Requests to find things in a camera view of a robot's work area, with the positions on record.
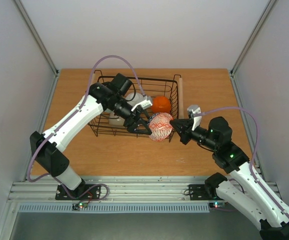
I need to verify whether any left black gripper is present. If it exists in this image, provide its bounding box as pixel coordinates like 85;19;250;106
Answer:
109;99;154;136

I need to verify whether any red bottom bowl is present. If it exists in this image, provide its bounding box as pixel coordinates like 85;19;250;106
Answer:
147;112;174;142

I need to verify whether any orange bowl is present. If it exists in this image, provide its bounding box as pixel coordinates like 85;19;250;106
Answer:
151;96;171;113

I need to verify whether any white bowl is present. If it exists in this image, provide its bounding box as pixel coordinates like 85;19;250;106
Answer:
125;92;144;106
108;112;125;127

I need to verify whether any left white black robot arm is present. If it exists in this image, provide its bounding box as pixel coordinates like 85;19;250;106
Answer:
29;73;153;199

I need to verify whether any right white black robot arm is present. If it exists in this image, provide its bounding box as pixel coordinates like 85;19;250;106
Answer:
170;116;289;240

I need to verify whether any right circuit board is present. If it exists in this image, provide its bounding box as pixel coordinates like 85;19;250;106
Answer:
209;201;227;209

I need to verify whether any circuit board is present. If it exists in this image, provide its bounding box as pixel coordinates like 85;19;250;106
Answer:
209;201;227;209
71;202;89;211

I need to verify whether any left circuit board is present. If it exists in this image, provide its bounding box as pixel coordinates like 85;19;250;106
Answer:
71;202;89;211

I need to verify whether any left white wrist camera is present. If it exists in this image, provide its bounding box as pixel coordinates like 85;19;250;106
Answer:
131;95;153;111

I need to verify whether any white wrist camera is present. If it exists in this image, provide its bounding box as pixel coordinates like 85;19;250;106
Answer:
131;95;153;111
187;104;202;131

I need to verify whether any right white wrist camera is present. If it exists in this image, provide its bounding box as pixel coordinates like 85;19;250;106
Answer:
187;104;202;131

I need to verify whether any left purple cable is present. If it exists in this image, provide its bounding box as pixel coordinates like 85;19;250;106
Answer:
26;55;153;201

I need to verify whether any purple cable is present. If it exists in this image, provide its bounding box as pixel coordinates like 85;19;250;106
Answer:
191;106;289;233
26;55;153;201

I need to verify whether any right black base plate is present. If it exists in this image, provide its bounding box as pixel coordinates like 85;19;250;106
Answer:
188;184;217;201

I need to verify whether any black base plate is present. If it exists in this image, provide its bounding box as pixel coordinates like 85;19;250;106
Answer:
55;184;102;201
188;184;217;201

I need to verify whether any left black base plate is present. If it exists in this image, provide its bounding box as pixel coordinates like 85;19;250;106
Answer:
55;184;102;201

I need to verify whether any grey slotted cable duct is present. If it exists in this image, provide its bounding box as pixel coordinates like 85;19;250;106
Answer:
18;202;210;214

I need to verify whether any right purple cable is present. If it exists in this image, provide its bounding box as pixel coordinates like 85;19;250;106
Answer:
191;106;289;233

